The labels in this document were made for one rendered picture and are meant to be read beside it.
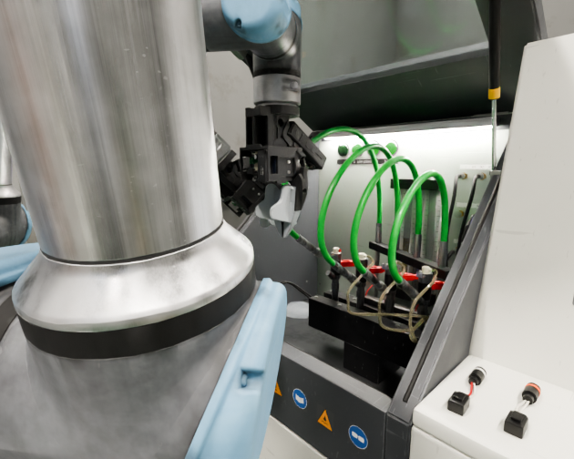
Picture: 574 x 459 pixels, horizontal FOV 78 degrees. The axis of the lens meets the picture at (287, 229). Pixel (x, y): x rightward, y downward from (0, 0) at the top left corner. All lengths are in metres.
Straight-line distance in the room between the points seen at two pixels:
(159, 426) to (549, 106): 0.75
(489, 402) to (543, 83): 0.55
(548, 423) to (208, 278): 0.56
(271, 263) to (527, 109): 0.80
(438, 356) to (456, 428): 0.11
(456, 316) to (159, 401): 0.56
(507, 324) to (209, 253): 0.64
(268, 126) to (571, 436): 0.59
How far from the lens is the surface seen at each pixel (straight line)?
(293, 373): 0.75
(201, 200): 0.16
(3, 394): 0.23
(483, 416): 0.62
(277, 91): 0.56
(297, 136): 0.60
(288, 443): 0.86
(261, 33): 0.47
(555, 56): 0.83
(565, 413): 0.69
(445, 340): 0.65
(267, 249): 1.17
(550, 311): 0.74
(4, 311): 0.24
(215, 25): 0.50
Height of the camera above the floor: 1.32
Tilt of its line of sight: 10 degrees down
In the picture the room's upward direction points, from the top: straight up
